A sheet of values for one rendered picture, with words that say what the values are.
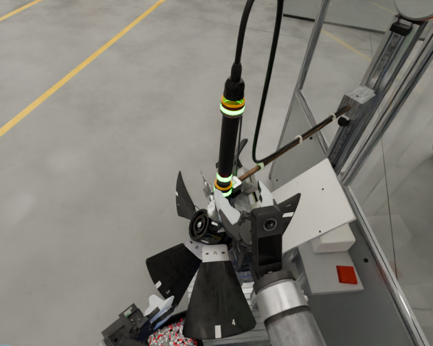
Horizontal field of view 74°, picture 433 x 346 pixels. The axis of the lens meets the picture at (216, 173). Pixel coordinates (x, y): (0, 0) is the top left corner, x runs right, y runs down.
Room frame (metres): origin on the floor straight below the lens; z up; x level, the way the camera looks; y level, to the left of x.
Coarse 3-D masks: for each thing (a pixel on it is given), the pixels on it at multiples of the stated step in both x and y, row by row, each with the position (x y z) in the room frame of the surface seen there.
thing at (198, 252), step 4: (188, 240) 0.50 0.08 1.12; (192, 240) 0.50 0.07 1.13; (184, 244) 0.50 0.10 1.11; (188, 244) 0.49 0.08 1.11; (192, 244) 0.49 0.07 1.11; (196, 244) 0.49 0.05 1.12; (200, 244) 0.49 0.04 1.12; (204, 244) 0.49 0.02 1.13; (188, 248) 0.49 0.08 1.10; (192, 248) 0.49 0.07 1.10; (200, 248) 0.48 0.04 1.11; (192, 252) 0.47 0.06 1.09; (196, 252) 0.47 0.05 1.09; (200, 252) 0.47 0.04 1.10; (200, 256) 0.46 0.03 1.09
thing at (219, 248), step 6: (204, 246) 0.46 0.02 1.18; (210, 246) 0.46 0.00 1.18; (216, 246) 0.46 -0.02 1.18; (222, 246) 0.46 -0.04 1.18; (204, 252) 0.44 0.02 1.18; (210, 252) 0.44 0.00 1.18; (204, 258) 0.41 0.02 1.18; (210, 258) 0.41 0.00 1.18; (216, 258) 0.42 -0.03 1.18; (222, 258) 0.42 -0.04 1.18; (228, 258) 0.42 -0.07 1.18
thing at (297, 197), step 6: (288, 198) 0.55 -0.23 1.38; (294, 198) 0.53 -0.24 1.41; (282, 204) 0.52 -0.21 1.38; (294, 204) 0.49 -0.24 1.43; (282, 210) 0.48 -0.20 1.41; (288, 210) 0.47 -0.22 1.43; (294, 210) 0.46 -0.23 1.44; (288, 216) 0.44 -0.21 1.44; (240, 222) 0.50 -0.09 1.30; (282, 222) 0.42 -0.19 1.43; (288, 222) 0.42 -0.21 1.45; (282, 228) 0.40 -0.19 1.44; (282, 234) 0.38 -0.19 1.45
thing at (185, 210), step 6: (180, 174) 0.81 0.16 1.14; (180, 180) 0.79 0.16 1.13; (180, 186) 0.76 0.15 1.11; (180, 192) 0.75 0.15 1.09; (186, 192) 0.70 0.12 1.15; (180, 198) 0.74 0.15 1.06; (186, 198) 0.69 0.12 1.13; (180, 204) 0.73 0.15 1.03; (186, 204) 0.68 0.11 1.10; (192, 204) 0.64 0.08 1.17; (180, 210) 0.72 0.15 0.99; (186, 210) 0.68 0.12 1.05; (192, 210) 0.64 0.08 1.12; (180, 216) 0.71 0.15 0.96; (186, 216) 0.68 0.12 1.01
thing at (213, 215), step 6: (234, 186) 0.45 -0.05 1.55; (240, 186) 0.46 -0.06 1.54; (234, 192) 0.44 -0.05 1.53; (240, 192) 0.45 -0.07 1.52; (228, 198) 0.44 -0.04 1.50; (234, 198) 0.45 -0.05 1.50; (210, 204) 0.45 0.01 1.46; (210, 210) 0.43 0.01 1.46; (210, 216) 0.41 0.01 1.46; (216, 216) 0.41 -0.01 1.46
